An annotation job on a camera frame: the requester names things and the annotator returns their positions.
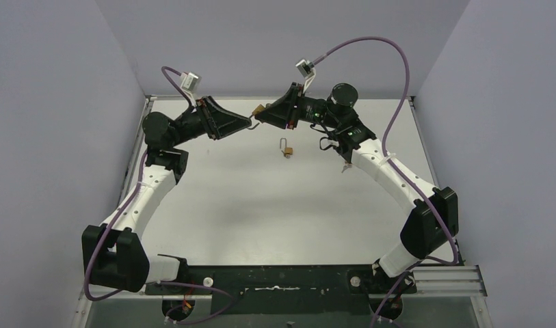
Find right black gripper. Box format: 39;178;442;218
255;83;340;131

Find brass padlock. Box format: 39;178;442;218
279;137;293;156
247;105;265;131

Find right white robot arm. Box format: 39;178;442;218
252;83;458;292

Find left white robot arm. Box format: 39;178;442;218
81;96;252;301

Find right padlock keys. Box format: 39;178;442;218
341;163;352;173

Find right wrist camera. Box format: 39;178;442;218
295;59;316;93

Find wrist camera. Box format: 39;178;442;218
295;59;316;93
179;72;202;107

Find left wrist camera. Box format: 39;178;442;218
179;72;202;107

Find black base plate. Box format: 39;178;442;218
145;264;416;315

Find aluminium rail frame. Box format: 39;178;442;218
71;94;495;328

